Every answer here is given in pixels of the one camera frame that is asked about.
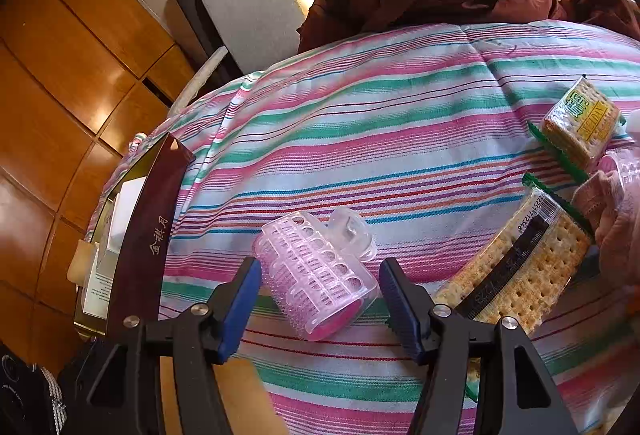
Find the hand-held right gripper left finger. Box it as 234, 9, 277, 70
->
75, 256, 263, 435

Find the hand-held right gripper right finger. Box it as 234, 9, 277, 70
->
378, 258, 581, 435

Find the maroon gift box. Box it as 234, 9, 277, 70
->
74, 131, 197, 341

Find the black label cracker packet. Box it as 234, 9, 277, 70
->
431, 172, 597, 403

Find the small white printed box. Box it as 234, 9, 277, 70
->
82, 242, 123, 318

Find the plain white box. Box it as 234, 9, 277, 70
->
107, 178, 147, 253

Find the striped bed sheet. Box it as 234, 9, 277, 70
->
85, 19, 640, 435

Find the pink lace cloth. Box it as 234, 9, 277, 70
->
571, 169, 640, 288

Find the black bag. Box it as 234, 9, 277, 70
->
0, 340, 68, 435

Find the yellow label cracker packet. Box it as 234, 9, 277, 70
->
526, 76, 627, 186

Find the grey chair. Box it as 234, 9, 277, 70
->
192, 0, 307, 86

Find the wooden wardrobe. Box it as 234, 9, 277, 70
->
0, 0, 196, 366

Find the dark brown cloth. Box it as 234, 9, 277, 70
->
557, 0, 640, 41

